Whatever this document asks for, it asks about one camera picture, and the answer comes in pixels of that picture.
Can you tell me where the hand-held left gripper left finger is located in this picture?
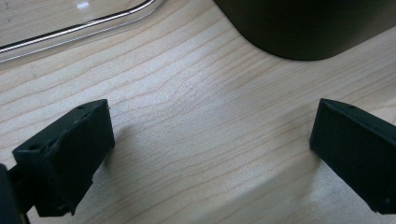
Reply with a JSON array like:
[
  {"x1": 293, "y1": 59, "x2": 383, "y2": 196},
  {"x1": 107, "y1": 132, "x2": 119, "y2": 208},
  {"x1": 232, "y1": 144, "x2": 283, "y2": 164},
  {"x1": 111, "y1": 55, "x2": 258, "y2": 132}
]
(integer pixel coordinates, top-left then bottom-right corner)
[{"x1": 11, "y1": 98, "x2": 116, "y2": 218}]

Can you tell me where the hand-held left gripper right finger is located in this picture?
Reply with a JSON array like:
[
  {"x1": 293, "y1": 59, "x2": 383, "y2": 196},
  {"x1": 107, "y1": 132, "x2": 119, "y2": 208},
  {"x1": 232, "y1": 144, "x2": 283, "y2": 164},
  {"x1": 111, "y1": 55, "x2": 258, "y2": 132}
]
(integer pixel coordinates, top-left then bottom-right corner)
[{"x1": 309, "y1": 98, "x2": 396, "y2": 216}]

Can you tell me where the dark round container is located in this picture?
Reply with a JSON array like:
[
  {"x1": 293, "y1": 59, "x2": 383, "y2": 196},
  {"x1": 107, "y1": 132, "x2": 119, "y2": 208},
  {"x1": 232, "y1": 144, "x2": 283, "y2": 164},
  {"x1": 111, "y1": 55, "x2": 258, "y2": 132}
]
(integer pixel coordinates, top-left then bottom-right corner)
[{"x1": 213, "y1": 0, "x2": 396, "y2": 62}]

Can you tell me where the clear plastic container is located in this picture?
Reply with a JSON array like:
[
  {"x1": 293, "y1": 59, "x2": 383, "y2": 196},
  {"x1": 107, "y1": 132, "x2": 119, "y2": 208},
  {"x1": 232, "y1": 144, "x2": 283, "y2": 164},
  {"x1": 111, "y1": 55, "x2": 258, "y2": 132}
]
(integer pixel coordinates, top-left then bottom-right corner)
[{"x1": 0, "y1": 0, "x2": 166, "y2": 65}]

